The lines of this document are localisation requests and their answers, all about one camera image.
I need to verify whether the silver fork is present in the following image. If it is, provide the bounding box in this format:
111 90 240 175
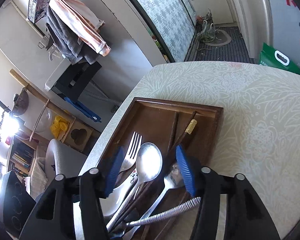
120 131 142 173

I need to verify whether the grey hanging towel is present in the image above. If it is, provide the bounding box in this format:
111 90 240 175
46 7 98 65

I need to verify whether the plastic bag on floor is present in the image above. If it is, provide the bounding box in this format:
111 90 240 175
197 9 216 43

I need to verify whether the brown wooden tray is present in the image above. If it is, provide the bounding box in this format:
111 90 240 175
90 96 224 240

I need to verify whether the small dark metal spoon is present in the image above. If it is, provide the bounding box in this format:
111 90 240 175
122 162 186 240

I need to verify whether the patterned sliding door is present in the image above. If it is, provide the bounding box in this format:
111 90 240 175
129 0 196 62

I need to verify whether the wooden ladder rack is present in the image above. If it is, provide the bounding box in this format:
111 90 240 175
9 69 94 153

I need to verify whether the white ceramic spoon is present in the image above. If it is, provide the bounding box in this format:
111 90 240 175
100 168 138 217

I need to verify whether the pink striped hanging towel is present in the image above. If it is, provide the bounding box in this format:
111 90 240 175
49 0 111 56

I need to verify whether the white sink basin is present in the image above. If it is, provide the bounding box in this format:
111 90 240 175
45 59 70 91

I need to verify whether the green bag white handle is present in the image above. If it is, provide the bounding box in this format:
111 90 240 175
258 43 300 75

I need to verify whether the grey refrigerator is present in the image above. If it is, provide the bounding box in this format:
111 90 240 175
242 0 300 68

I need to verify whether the yellow cloth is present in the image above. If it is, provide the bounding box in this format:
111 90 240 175
50 116 70 140

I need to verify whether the large spoon textured handle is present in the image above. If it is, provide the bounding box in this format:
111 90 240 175
106 142 162 232

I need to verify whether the wooden chopstick gold tip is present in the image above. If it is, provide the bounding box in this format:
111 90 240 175
113 179 164 229
114 113 196 227

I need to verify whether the white kitchen cabinet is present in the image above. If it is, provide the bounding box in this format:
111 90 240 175
190 0 239 26

